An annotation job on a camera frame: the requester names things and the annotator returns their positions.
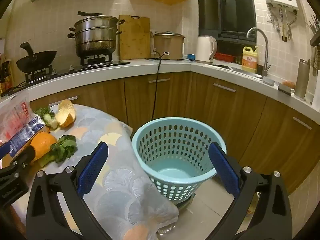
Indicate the red snack packet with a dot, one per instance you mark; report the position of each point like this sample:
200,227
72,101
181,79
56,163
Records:
15,117

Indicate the orange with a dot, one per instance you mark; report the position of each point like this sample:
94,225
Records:
43,142

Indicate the dish sponge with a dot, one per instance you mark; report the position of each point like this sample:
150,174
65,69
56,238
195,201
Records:
284,89

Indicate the blue drink carton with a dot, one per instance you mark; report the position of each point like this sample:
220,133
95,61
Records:
22,135

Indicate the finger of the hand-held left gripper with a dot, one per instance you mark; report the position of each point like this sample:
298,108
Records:
25,155

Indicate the rice cooker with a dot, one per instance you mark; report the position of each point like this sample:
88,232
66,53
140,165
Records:
168,46

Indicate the red container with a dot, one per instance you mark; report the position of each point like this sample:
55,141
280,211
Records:
225,56

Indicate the small bok choy piece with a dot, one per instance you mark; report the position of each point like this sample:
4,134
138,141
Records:
50,121

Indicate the steel steamer pot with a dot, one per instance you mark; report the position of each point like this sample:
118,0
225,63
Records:
96,35

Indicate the steel thermos bottle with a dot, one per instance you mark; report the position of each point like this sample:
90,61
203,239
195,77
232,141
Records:
302,80

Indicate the black wok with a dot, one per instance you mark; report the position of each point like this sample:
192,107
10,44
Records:
37,60

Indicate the large bok choy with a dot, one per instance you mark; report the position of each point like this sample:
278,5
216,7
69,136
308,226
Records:
63,147

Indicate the yellow detergent bottle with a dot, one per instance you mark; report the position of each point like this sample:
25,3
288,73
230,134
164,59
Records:
249,60

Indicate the small blue object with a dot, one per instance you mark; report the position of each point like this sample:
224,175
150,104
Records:
191,57

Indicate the black gas stove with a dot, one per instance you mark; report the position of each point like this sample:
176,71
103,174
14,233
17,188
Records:
82,67

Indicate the water heater pipes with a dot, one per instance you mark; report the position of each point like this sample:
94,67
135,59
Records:
281,20

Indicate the patterned grey tablecloth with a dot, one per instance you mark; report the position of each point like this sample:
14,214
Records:
120,185

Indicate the dark window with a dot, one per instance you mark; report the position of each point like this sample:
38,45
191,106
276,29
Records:
232,7

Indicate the wooden cutting board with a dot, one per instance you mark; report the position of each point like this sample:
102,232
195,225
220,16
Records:
133,37

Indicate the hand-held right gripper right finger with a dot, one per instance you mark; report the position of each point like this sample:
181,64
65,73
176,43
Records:
225,170

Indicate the light blue plastic basket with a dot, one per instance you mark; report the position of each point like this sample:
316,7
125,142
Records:
175,175

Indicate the steel faucet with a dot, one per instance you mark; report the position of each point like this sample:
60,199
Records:
265,52

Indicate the white electric kettle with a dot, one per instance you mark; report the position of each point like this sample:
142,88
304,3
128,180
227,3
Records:
203,48

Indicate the wooden base cabinets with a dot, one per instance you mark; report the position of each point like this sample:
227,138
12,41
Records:
200,105

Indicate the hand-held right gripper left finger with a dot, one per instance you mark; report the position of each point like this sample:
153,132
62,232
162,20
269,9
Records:
93,170

